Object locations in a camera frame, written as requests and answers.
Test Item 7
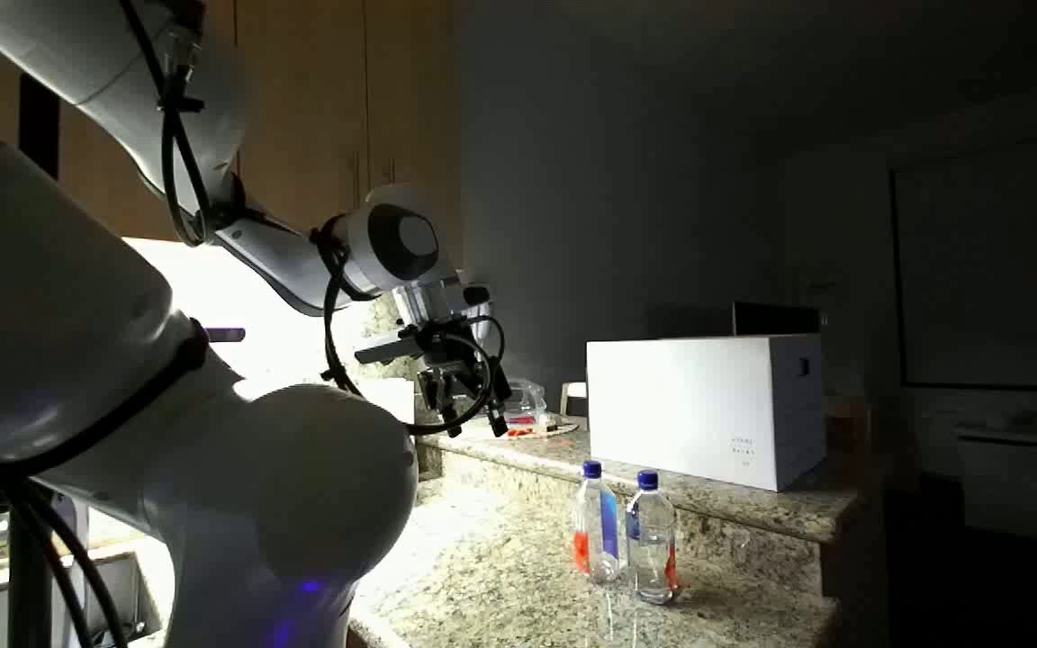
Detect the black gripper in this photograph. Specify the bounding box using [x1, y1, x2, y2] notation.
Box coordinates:
[417, 312, 515, 444]

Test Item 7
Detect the clear water bottle blue cap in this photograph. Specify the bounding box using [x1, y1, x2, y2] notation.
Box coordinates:
[624, 468, 686, 609]
[570, 457, 632, 588]

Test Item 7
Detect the white cardboard box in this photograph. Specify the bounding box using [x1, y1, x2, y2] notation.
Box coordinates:
[585, 331, 832, 492]

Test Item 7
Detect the clear glass cup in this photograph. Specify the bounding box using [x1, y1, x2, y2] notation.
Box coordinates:
[501, 374, 555, 439]

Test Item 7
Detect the small white container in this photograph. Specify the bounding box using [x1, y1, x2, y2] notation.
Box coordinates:
[560, 379, 596, 420]

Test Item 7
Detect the black appliance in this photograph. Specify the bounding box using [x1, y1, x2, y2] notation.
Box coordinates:
[575, 300, 827, 344]

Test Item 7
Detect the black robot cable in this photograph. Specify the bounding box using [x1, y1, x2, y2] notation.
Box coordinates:
[119, 0, 511, 439]

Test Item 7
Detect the wooden wall cabinet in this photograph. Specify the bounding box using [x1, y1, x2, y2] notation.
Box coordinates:
[0, 0, 463, 243]

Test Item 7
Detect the white wall fixture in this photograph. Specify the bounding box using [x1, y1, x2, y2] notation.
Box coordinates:
[956, 420, 1037, 547]

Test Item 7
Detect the dark wall board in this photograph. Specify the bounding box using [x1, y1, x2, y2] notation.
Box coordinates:
[892, 126, 1037, 396]

